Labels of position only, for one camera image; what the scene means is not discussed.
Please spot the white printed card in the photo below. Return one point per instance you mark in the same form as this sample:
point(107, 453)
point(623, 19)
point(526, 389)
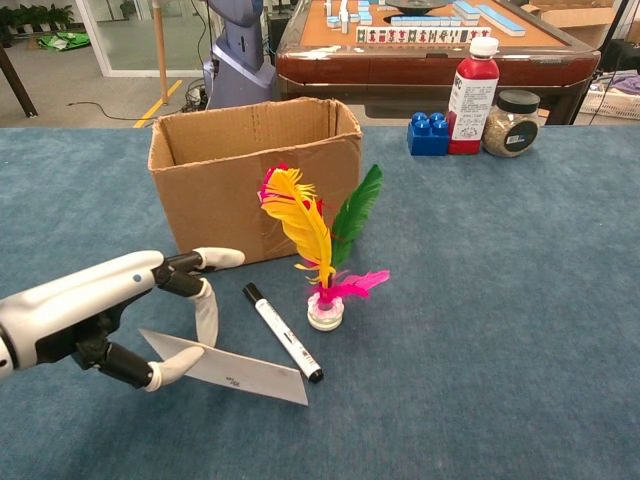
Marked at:
point(250, 380)

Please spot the glass jar black lid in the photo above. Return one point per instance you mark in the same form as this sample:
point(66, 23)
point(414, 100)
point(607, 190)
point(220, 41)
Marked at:
point(510, 135)

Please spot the red juice bottle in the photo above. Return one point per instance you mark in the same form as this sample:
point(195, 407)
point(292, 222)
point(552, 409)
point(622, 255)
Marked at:
point(472, 95)

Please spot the stacked blue mahjong tiles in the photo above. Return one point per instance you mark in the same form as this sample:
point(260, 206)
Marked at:
point(465, 10)

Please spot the black white marker pen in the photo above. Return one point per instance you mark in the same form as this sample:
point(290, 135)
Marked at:
point(282, 332)

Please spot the potted green plants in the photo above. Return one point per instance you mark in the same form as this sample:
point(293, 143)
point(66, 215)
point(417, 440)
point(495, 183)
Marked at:
point(35, 15)

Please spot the white plastic basket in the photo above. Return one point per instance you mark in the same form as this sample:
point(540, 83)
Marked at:
point(615, 105)

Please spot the black slanted table leg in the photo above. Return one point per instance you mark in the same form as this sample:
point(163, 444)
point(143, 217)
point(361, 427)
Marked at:
point(15, 85)

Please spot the mahjong tile row faces showing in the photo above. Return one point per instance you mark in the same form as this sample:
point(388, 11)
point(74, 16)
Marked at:
point(400, 35)

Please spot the brown mahjong table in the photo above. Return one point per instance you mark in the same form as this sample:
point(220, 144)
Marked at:
point(400, 70)

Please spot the wooden pole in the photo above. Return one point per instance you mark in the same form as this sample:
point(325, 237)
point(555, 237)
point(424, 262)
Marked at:
point(161, 50)

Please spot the mahjong tile row blue backs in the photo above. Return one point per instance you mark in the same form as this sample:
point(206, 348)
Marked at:
point(425, 21)
point(500, 20)

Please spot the scattered blue mahjong tiles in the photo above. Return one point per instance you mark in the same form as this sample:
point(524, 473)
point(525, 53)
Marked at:
point(345, 15)

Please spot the blue table mat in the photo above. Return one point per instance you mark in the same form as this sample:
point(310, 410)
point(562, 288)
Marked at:
point(500, 300)

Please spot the feather shuttlecock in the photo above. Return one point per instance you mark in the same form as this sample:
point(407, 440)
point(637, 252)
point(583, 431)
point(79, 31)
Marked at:
point(305, 220)

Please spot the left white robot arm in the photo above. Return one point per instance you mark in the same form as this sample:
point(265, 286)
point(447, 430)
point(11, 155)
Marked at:
point(3, 365)

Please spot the white power strip with plugs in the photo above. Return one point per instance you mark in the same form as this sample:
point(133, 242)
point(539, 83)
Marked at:
point(196, 94)

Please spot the blue building block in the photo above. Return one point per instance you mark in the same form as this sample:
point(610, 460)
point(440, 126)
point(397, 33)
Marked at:
point(425, 142)

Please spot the open cardboard box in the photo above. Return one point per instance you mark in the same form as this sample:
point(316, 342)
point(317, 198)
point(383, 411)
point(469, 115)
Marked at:
point(215, 220)

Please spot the green plastic snack packets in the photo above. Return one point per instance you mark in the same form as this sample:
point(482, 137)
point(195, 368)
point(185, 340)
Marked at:
point(65, 40)

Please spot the large brown cardboard carton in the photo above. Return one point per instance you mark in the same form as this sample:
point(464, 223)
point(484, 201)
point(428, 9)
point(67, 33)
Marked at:
point(575, 20)

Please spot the purple cloth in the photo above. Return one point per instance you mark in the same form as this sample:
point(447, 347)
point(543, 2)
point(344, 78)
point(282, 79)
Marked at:
point(627, 82)

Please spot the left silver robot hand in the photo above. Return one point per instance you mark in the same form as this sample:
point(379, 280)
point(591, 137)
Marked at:
point(75, 300)

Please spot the dark mahjong table centre disc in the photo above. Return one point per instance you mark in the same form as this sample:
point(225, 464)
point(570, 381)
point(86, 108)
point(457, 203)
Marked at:
point(415, 5)

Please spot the black tripod stand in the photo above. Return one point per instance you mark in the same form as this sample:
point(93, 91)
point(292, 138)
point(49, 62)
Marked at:
point(612, 25)

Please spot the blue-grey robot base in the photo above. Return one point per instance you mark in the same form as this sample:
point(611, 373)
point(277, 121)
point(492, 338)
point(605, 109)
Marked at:
point(240, 65)

